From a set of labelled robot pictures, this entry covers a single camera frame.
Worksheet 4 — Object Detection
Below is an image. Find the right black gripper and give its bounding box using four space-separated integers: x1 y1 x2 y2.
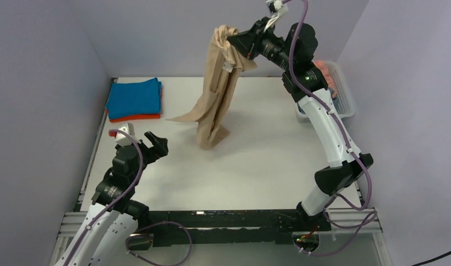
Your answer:
228 16 296 71

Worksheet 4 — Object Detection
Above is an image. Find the beige t shirt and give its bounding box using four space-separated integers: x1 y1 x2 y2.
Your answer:
170 25 257 150

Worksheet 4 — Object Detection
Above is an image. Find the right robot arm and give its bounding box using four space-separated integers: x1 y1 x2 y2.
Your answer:
227 17 373 230

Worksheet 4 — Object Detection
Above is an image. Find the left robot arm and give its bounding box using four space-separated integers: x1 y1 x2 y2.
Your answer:
56 126 169 265

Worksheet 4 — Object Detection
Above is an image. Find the folded orange t shirt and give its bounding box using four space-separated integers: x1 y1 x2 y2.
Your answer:
105 88 164 124

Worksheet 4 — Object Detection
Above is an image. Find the folded blue t shirt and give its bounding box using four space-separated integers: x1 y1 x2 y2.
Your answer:
105 77 163 120

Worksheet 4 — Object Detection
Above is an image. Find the pink t shirt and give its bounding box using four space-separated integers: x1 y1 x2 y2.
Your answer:
314 60 336 88

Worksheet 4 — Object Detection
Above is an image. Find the white plastic basket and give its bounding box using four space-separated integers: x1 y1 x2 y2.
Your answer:
295 60 355 119

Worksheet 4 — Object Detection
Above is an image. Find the grey-blue t shirt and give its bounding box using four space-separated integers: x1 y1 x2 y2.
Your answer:
296 86 339 115

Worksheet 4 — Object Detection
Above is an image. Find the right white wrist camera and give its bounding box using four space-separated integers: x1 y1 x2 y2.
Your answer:
265 0 288 30

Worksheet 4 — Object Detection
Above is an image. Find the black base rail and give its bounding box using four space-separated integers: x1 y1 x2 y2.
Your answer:
128 209 331 250

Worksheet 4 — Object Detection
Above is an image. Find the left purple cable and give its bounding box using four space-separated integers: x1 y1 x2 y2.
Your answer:
63 128 192 266

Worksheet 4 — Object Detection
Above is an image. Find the purple cable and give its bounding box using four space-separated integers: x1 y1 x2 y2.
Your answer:
63 128 192 266
283 0 378 258

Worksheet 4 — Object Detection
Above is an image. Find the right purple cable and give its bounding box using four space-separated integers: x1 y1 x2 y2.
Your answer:
283 0 378 258

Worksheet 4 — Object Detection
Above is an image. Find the black cable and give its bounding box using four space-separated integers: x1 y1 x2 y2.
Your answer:
411 245 451 266

